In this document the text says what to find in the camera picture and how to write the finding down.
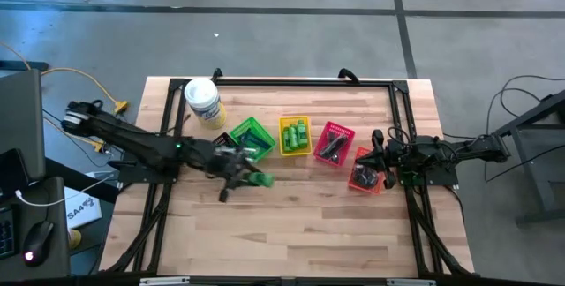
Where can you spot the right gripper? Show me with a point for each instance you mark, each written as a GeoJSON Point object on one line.
{"type": "Point", "coordinates": [388, 155]}

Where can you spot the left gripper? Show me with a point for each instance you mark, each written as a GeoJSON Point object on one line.
{"type": "Point", "coordinates": [223, 162]}

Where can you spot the green travel bottle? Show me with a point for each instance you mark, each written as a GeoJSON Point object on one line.
{"type": "Point", "coordinates": [303, 133]}
{"type": "Point", "coordinates": [286, 140]}
{"type": "Point", "coordinates": [298, 142]}
{"type": "Point", "coordinates": [292, 137]}
{"type": "Point", "coordinates": [262, 179]}

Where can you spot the packaged toothbrushes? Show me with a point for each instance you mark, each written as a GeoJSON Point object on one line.
{"type": "Point", "coordinates": [229, 151]}

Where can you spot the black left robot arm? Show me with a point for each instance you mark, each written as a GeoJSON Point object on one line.
{"type": "Point", "coordinates": [132, 138]}

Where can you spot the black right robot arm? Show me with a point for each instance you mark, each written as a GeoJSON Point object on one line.
{"type": "Point", "coordinates": [463, 153]}

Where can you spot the orange plastic basket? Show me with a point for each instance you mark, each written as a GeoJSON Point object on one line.
{"type": "Point", "coordinates": [373, 190]}

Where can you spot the pinkish red plastic basket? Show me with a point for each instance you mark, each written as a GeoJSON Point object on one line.
{"type": "Point", "coordinates": [346, 128]}

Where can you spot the green plastic basket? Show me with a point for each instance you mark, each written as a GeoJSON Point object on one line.
{"type": "Point", "coordinates": [243, 127]}

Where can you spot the yellow plastic basket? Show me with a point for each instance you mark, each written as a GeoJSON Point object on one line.
{"type": "Point", "coordinates": [309, 119]}

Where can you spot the Lysol wipes canister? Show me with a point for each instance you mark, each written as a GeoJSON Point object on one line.
{"type": "Point", "coordinates": [203, 100]}

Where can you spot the black side table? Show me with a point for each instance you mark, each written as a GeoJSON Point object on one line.
{"type": "Point", "coordinates": [529, 118]}

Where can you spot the white paper box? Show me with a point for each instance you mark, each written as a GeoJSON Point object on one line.
{"type": "Point", "coordinates": [81, 211]}

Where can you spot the small yellow object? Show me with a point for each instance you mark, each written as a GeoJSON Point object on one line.
{"type": "Point", "coordinates": [74, 238]}

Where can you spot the black computer mouse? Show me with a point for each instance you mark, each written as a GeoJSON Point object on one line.
{"type": "Point", "coordinates": [37, 244]}

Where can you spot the grey laptop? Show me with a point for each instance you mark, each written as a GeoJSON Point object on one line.
{"type": "Point", "coordinates": [20, 122]}

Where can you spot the black tablet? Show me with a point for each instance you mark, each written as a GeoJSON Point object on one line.
{"type": "Point", "coordinates": [11, 173]}

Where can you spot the black keyboard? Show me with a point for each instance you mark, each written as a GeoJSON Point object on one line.
{"type": "Point", "coordinates": [6, 237]}

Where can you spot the black floor bar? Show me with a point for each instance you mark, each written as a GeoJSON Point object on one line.
{"type": "Point", "coordinates": [22, 65]}

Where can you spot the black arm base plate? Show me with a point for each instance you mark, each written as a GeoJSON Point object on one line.
{"type": "Point", "coordinates": [441, 179]}
{"type": "Point", "coordinates": [132, 178]}

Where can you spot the black aluminium table frame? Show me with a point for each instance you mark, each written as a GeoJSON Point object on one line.
{"type": "Point", "coordinates": [309, 82]}

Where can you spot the grey metal bracket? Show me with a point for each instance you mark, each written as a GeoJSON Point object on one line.
{"type": "Point", "coordinates": [410, 282]}
{"type": "Point", "coordinates": [163, 281]}

